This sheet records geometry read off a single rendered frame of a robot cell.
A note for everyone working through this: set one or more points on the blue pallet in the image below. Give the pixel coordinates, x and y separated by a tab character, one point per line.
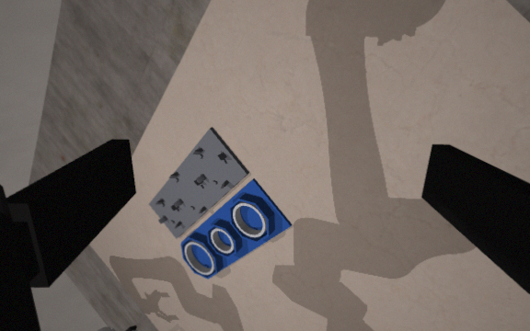
254	194

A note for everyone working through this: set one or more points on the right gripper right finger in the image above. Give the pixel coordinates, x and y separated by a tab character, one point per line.
487	205

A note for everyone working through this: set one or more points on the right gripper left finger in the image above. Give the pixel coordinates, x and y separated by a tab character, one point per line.
51	221

